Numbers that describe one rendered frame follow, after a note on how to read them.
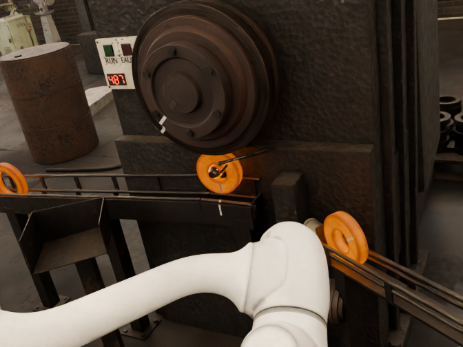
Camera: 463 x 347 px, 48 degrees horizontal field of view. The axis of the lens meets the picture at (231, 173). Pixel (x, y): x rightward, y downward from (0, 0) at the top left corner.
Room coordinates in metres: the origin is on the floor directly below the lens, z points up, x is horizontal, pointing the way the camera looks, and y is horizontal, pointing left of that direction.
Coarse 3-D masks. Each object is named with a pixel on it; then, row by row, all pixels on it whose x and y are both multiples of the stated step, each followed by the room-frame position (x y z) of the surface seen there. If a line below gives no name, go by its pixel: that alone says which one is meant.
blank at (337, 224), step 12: (336, 216) 1.19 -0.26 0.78; (348, 216) 1.18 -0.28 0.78; (324, 228) 1.24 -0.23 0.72; (336, 228) 1.19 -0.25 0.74; (348, 228) 1.14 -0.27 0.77; (360, 228) 1.14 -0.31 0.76; (336, 240) 1.21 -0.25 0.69; (348, 240) 1.14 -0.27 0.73; (360, 240) 1.12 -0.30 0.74; (348, 252) 1.15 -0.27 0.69; (360, 252) 1.11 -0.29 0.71
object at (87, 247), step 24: (48, 216) 1.68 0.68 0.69; (72, 216) 1.69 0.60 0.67; (96, 216) 1.69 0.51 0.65; (24, 240) 1.52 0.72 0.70; (48, 240) 1.68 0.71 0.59; (72, 240) 1.64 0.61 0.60; (96, 240) 1.60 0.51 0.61; (48, 264) 1.52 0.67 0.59; (96, 264) 1.61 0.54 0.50; (96, 288) 1.56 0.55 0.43; (120, 336) 1.61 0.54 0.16
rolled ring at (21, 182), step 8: (0, 168) 2.10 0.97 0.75; (8, 168) 2.08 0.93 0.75; (16, 168) 2.10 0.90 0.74; (0, 176) 2.15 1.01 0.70; (16, 176) 2.06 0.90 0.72; (0, 184) 2.14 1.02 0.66; (16, 184) 2.07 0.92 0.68; (24, 184) 2.07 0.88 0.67; (0, 192) 2.13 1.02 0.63; (8, 192) 2.13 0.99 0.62; (24, 192) 2.07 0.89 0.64
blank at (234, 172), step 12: (204, 156) 1.55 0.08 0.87; (216, 156) 1.53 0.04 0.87; (228, 156) 1.51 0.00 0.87; (204, 168) 1.56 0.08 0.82; (228, 168) 1.51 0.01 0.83; (240, 168) 1.52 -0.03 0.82; (204, 180) 1.56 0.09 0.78; (216, 180) 1.54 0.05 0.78; (228, 180) 1.52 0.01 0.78; (240, 180) 1.52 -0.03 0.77; (216, 192) 1.54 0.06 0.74; (228, 192) 1.52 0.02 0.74
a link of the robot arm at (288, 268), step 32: (288, 224) 0.67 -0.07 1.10; (192, 256) 0.64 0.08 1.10; (224, 256) 0.63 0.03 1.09; (256, 256) 0.61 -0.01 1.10; (288, 256) 0.61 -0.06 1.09; (320, 256) 0.62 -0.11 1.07; (128, 288) 0.59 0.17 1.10; (160, 288) 0.59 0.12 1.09; (192, 288) 0.60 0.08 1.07; (224, 288) 0.60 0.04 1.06; (256, 288) 0.57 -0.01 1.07; (288, 288) 0.56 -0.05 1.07; (320, 288) 0.57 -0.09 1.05; (0, 320) 0.54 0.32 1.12; (32, 320) 0.54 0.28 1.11; (64, 320) 0.54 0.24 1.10; (96, 320) 0.55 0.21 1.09; (128, 320) 0.57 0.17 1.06
